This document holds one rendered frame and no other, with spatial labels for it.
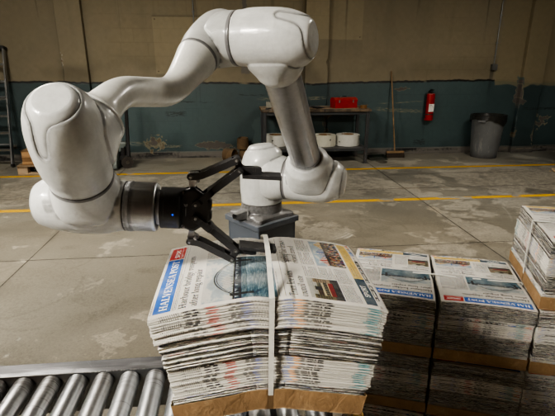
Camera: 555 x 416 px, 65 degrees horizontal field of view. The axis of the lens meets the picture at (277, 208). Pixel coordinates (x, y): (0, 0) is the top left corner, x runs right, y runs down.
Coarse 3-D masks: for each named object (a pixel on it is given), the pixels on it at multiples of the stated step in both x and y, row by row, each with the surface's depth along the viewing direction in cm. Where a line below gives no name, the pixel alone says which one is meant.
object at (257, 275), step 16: (256, 240) 96; (272, 240) 96; (256, 256) 88; (272, 256) 88; (256, 272) 80; (288, 272) 80; (256, 288) 74; (288, 288) 74; (256, 304) 71; (288, 304) 72; (256, 320) 72; (288, 320) 73; (256, 336) 73; (288, 336) 74; (256, 352) 74; (288, 352) 75; (256, 368) 75; (256, 384) 76
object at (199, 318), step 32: (192, 256) 90; (160, 288) 79; (192, 288) 77; (224, 288) 75; (160, 320) 70; (192, 320) 71; (224, 320) 71; (160, 352) 72; (192, 352) 73; (224, 352) 73; (192, 384) 75; (224, 384) 76
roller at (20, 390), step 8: (16, 384) 107; (24, 384) 107; (32, 384) 109; (8, 392) 104; (16, 392) 104; (24, 392) 105; (8, 400) 101; (16, 400) 102; (24, 400) 104; (0, 408) 99; (8, 408) 99; (16, 408) 101
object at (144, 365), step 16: (0, 368) 112; (16, 368) 112; (32, 368) 112; (48, 368) 112; (64, 368) 112; (80, 368) 112; (96, 368) 112; (112, 368) 112; (128, 368) 112; (144, 368) 112; (160, 368) 112; (64, 384) 111
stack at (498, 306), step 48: (384, 288) 147; (432, 288) 147; (480, 288) 147; (384, 336) 148; (432, 336) 153; (480, 336) 140; (528, 336) 136; (384, 384) 154; (432, 384) 149; (480, 384) 144; (528, 384) 141
